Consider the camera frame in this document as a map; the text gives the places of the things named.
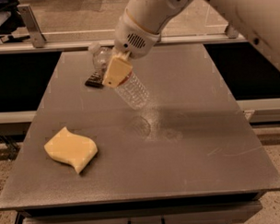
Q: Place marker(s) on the metal window rail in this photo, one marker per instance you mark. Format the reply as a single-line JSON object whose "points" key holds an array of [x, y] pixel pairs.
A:
{"points": [[57, 46]]}

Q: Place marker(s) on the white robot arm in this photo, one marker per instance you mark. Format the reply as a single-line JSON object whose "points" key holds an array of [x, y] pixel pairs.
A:
{"points": [[142, 22]]}

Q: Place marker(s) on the small black comb object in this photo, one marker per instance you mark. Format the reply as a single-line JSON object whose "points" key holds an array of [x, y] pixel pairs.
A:
{"points": [[95, 80]]}

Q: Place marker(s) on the cabinet under table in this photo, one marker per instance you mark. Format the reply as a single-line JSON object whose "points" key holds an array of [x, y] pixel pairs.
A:
{"points": [[220, 209]]}

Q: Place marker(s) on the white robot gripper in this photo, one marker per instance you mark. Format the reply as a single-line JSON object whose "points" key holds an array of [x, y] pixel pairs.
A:
{"points": [[135, 38]]}

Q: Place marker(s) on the left metal bracket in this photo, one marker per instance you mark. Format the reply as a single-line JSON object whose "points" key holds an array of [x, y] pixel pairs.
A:
{"points": [[36, 37]]}

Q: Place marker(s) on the right metal bracket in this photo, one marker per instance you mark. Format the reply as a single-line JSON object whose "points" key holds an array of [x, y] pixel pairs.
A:
{"points": [[231, 32]]}

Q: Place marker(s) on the metal bracket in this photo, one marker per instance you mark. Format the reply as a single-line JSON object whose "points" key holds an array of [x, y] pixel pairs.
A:
{"points": [[36, 37], [231, 32]]}

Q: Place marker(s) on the yellow wavy sponge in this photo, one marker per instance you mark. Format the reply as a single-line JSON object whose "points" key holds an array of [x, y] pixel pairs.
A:
{"points": [[74, 150]]}

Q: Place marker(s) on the clear plastic water bottle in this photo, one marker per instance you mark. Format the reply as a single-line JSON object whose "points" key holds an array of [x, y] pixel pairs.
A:
{"points": [[131, 90]]}

